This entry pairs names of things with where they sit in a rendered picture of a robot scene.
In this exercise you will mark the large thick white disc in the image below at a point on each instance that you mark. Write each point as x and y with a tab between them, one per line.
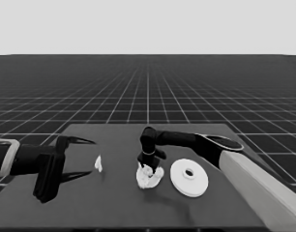
180	183

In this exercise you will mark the small white T-shaped piece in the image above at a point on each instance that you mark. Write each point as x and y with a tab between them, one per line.
98	164

